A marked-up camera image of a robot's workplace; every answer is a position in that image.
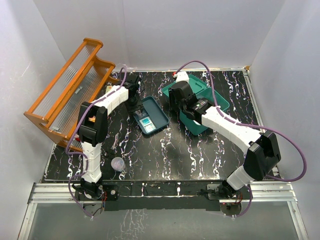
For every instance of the clear plastic cup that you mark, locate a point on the clear plastic cup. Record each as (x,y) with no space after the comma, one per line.
(118,164)

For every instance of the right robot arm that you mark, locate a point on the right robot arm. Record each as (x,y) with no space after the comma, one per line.
(261,150)

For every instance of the white small box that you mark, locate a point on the white small box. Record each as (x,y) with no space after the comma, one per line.
(109,87)

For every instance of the teal white wipe packet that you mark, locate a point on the teal white wipe packet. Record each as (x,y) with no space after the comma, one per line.
(147,124)

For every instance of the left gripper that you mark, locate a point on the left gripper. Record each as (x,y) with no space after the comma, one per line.
(135,108)

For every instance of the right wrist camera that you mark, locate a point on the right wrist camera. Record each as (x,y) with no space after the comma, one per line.
(180,76)

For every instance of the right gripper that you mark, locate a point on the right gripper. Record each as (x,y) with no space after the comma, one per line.
(173,106)

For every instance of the blue divided tray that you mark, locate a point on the blue divided tray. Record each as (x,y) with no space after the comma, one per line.
(156,114)

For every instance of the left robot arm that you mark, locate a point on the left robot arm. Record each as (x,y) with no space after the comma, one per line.
(93,129)

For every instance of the small clear bag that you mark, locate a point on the small clear bag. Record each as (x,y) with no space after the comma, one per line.
(140,114)

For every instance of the orange wooden shelf rack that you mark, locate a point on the orange wooden shelf rack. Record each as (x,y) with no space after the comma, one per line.
(81,79)

